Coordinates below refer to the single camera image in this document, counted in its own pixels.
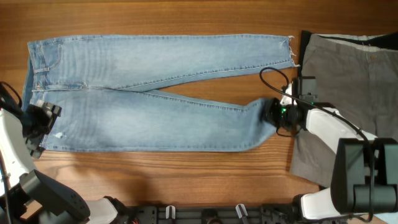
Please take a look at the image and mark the light blue denim jeans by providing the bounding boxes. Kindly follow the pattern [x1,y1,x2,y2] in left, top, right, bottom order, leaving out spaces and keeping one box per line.
[22,34,294,152]

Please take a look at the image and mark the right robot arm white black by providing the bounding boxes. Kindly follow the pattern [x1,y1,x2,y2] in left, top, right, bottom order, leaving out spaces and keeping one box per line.
[263,83,397,221]

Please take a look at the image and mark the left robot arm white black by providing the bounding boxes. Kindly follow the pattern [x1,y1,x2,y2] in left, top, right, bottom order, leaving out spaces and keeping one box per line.
[1,82,127,223]

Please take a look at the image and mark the grey shorts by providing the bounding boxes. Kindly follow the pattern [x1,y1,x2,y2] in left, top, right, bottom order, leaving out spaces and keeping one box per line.
[289,33,398,189]

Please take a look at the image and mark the black garment under shorts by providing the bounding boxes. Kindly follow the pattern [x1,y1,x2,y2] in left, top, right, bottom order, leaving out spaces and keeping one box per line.
[298,30,397,88]

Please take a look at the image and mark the light blue garment in pile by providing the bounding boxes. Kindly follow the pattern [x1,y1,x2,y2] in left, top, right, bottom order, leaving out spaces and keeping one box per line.
[376,212,398,224]

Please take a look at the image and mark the black mounting rail base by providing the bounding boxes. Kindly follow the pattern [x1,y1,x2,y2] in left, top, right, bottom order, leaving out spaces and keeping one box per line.
[124,203,340,224]

